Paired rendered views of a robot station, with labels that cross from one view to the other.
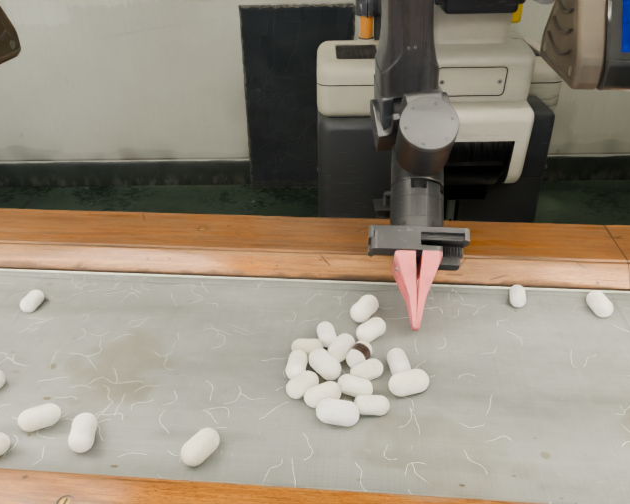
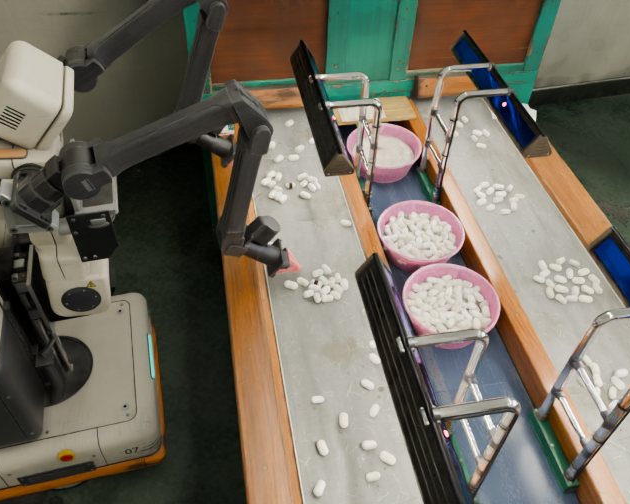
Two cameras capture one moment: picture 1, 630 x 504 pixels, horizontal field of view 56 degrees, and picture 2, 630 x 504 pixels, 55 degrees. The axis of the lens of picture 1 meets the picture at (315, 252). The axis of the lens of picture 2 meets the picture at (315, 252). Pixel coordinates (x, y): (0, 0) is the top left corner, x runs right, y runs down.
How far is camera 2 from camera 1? 158 cm
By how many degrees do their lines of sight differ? 79
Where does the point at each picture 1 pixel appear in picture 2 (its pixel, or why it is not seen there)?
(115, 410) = (360, 343)
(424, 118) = (271, 223)
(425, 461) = (351, 266)
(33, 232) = (269, 425)
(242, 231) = (249, 332)
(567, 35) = (344, 168)
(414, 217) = (276, 250)
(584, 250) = not seen: hidden behind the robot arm
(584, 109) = not seen: outside the picture
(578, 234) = not seen: hidden behind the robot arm
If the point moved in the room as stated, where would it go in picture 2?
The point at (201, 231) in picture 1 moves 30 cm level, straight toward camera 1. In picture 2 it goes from (252, 349) to (354, 307)
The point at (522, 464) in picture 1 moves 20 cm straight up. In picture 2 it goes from (344, 248) to (349, 198)
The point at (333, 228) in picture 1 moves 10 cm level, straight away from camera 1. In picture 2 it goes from (239, 299) to (202, 305)
